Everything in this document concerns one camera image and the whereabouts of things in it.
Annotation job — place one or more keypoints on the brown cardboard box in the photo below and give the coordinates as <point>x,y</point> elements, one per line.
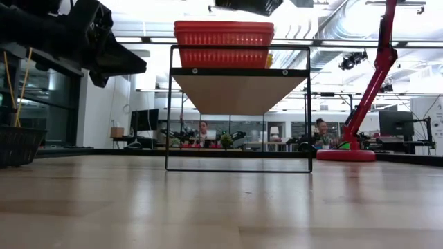
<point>117,132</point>

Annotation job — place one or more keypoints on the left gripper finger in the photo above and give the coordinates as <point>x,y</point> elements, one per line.
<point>101,79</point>
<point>117,60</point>

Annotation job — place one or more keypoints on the black metal table frame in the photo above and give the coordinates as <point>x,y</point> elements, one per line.
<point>104,152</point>

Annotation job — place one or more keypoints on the red desk lamp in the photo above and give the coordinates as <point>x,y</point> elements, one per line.
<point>346,155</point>

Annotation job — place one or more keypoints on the black ceiling camera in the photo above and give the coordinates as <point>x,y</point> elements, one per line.
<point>349,61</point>

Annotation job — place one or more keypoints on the small green potted plant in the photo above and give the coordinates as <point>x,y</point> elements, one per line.
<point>226,141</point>

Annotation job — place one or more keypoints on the ceiling light strip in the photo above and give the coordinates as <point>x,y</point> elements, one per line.
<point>292,41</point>
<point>162,40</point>
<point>129,39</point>
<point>424,44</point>

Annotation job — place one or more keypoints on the small white table lamp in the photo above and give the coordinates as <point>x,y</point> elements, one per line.
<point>274,130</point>

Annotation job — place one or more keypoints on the black frame wooden shelf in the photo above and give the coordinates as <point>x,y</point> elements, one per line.
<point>239,95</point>

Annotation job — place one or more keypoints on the black computer monitor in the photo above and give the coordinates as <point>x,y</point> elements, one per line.
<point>396,122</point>
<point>145,119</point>

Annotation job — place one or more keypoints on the person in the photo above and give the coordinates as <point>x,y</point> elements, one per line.
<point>203,128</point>
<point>322,129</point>

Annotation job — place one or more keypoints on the white cabinet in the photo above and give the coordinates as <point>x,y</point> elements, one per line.
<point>418,103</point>

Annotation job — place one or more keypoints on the black background robot arm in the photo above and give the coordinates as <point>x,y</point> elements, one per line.
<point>183,133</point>
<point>237,135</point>

